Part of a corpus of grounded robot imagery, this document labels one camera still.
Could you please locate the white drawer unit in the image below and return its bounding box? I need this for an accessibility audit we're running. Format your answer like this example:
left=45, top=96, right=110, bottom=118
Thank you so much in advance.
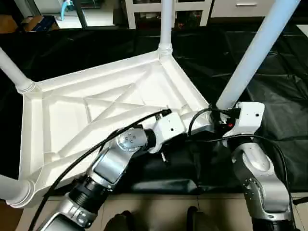
left=210, top=0, right=275, bottom=19

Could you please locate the white glass door cabinet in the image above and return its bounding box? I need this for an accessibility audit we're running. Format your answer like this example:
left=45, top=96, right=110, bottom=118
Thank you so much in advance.
left=124, top=0, right=214, bottom=30

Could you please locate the grey metal pole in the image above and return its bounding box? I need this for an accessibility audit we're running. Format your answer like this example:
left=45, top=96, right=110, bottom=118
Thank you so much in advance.
left=75, top=0, right=89, bottom=27

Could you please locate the dark left robot foot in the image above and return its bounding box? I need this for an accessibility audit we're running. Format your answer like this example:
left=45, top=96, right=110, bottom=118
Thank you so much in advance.
left=105, top=210, right=135, bottom=231

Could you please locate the black mat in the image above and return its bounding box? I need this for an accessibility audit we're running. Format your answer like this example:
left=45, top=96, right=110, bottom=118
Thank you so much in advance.
left=0, top=21, right=308, bottom=195

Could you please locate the brown cardboard sheet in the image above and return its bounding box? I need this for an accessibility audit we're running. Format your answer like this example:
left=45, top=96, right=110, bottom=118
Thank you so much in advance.
left=0, top=201, right=25, bottom=231

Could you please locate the light brown wooden shelf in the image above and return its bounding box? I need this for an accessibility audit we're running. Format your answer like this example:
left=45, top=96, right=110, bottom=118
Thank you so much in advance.
left=0, top=14, right=19, bottom=33

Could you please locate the blue printed package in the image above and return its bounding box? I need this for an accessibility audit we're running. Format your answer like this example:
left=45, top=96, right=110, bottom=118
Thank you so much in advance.
left=21, top=14, right=60, bottom=32

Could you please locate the white flat board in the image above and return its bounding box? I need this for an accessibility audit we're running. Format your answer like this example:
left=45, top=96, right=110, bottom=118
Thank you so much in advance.
left=298, top=23, right=308, bottom=39

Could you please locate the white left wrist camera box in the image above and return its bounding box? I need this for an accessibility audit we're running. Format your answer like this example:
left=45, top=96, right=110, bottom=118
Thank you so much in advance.
left=148, top=112, right=188, bottom=154

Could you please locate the white plastic table top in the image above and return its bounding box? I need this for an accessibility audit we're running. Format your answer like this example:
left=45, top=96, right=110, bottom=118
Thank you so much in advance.
left=6, top=47, right=217, bottom=209

